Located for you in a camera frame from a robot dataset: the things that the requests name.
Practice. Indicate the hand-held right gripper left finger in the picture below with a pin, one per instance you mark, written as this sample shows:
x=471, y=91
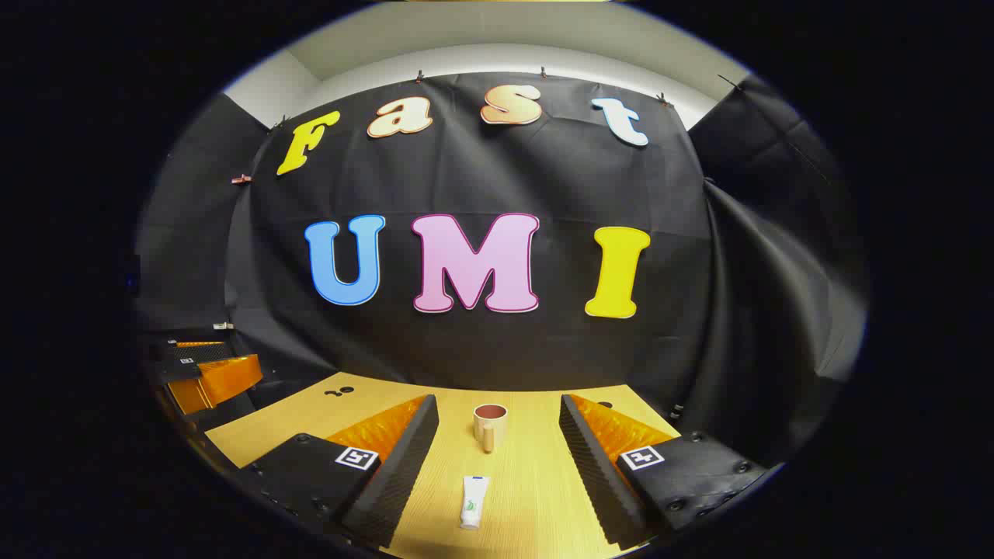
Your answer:
x=404, y=466

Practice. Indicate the black backdrop cloth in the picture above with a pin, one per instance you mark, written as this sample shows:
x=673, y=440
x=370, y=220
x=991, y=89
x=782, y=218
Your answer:
x=466, y=178

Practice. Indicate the beige cup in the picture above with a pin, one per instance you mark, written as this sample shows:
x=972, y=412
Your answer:
x=491, y=431

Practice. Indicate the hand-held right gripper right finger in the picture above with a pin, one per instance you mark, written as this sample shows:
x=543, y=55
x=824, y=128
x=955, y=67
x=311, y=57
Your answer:
x=590, y=466

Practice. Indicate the white toothpaste tube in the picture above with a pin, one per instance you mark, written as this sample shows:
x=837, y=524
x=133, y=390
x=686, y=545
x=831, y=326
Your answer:
x=474, y=501

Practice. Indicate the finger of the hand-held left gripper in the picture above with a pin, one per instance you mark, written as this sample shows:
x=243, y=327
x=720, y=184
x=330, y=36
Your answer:
x=221, y=380
x=190, y=349

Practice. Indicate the wooden desktop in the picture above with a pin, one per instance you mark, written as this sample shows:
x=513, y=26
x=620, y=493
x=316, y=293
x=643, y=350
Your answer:
x=528, y=497

